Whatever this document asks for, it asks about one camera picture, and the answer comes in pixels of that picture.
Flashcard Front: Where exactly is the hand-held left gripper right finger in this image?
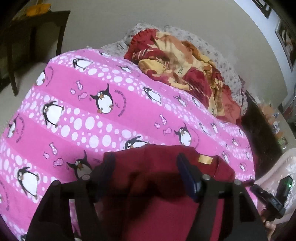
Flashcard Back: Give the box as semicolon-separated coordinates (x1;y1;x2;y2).
176;153;271;241

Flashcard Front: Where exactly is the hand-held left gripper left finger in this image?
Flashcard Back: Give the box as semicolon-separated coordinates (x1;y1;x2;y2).
25;152;116;241

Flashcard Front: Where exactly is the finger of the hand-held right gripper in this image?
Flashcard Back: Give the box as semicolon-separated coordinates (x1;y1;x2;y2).
250;184;271;205

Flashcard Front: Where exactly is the dark red garment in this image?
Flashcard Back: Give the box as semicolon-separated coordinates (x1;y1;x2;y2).
72;144;236;241

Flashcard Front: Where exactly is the pink penguin print blanket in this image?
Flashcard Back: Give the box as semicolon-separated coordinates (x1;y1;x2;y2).
0;47;257;241

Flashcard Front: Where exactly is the red and yellow floral quilt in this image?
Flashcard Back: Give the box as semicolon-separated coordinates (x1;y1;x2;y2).
124;29;243;126

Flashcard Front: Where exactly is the floral print pillow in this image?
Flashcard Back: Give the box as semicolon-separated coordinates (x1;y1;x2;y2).
100;23;162;51
162;25;249;115

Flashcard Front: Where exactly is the dark wooden table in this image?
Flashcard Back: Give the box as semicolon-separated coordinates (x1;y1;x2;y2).
0;0;71;96

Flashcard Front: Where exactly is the yellow bag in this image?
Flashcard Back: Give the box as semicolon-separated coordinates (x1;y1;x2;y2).
26;0;52;14

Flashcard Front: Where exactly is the framed wall picture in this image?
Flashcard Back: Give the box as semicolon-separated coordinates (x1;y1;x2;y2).
251;0;272;19
275;19;296;72

